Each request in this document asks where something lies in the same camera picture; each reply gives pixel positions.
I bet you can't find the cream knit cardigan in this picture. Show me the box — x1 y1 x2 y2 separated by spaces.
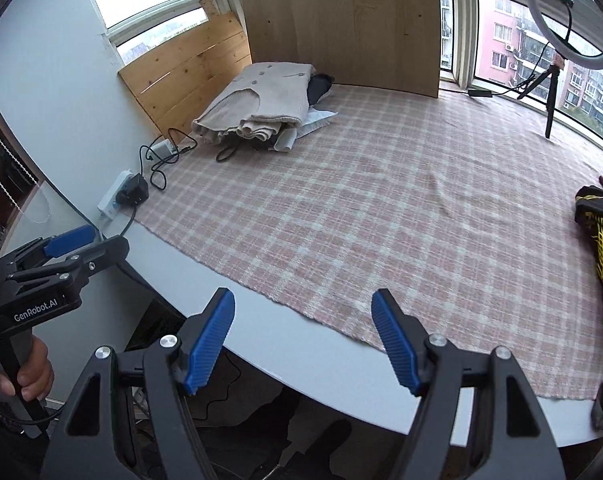
192 62 315 144

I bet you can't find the person's left hand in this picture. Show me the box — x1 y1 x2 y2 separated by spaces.
0 336 55 402

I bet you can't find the white power strip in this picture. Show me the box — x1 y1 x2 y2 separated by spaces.
97 170 133 220

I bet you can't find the black plug charger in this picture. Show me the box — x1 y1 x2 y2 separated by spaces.
115 174 149 207

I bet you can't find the pink plaid tablecloth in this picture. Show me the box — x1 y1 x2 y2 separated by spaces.
136 87 603 400

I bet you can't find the pine plank panel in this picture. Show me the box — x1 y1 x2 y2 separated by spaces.
119 12 251 139

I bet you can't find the white folded cloth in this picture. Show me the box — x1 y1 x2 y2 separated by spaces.
272 106 337 153

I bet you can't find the black garment on basket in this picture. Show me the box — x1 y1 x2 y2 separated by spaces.
575 176 603 238

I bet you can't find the black power adapter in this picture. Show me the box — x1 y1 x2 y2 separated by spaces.
467 89 493 98

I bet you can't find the black folded garment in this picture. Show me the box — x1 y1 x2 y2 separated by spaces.
307 73 334 106

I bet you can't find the light wooden board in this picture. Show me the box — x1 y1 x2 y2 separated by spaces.
242 0 441 98

